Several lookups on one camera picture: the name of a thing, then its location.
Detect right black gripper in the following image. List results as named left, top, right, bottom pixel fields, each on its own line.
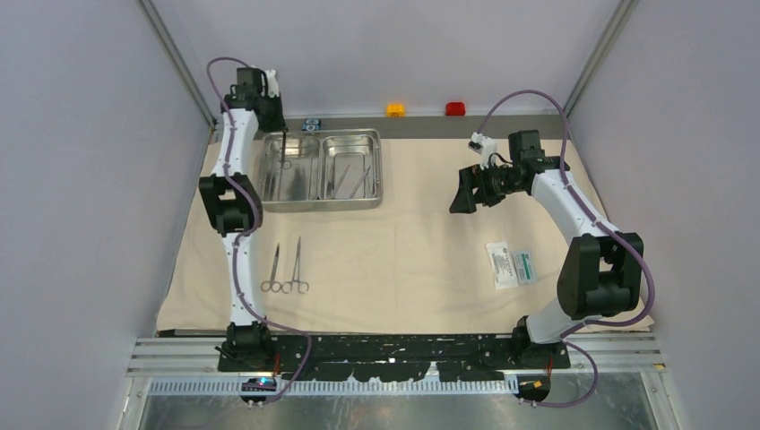
left=450, top=159, right=523, bottom=214

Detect wire mesh steel basket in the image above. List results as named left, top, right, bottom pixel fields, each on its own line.
left=256, top=128, right=384, bottom=212

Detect green white packet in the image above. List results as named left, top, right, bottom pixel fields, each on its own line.
left=512, top=249, right=538, bottom=286

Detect white sterile pouch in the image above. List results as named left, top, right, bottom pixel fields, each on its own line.
left=486, top=241, right=519, bottom=289

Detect beige cloth wrap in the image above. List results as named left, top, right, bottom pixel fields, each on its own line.
left=156, top=137, right=655, bottom=335

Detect long steel forceps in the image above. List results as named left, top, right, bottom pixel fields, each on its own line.
left=281, top=237, right=310, bottom=295

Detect short steel scissors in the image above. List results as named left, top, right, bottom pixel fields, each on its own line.
left=279, top=130, right=292, bottom=171

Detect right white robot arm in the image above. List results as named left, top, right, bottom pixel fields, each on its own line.
left=449, top=130, right=643, bottom=368

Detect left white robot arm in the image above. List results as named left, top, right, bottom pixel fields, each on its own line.
left=198, top=63, right=286, bottom=372

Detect small blue owl toy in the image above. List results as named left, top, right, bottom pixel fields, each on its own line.
left=302, top=118, right=322, bottom=133

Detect left steel tray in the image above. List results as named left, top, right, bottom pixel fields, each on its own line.
left=259, top=133, right=321, bottom=202

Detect steel tray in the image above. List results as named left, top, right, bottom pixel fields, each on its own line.
left=320, top=129, right=384, bottom=211
left=259, top=133, right=321, bottom=202

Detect red button block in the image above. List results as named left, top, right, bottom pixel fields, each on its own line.
left=445, top=101, right=467, bottom=116

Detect right steel tray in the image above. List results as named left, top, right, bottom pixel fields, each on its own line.
left=320, top=129, right=384, bottom=211

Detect steel tweezers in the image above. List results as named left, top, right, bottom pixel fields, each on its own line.
left=327, top=165, right=373, bottom=200

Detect yellow button block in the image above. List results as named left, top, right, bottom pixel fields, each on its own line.
left=384, top=103, right=406, bottom=117

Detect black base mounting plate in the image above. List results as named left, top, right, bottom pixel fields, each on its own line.
left=217, top=334, right=570, bottom=383

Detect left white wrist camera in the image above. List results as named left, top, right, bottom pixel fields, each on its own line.
left=263, top=69, right=281, bottom=99

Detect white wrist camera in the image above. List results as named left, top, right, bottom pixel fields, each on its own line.
left=468, top=132, right=497, bottom=169
left=263, top=69, right=281, bottom=99

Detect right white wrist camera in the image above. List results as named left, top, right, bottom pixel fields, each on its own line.
left=468, top=132, right=497, bottom=169

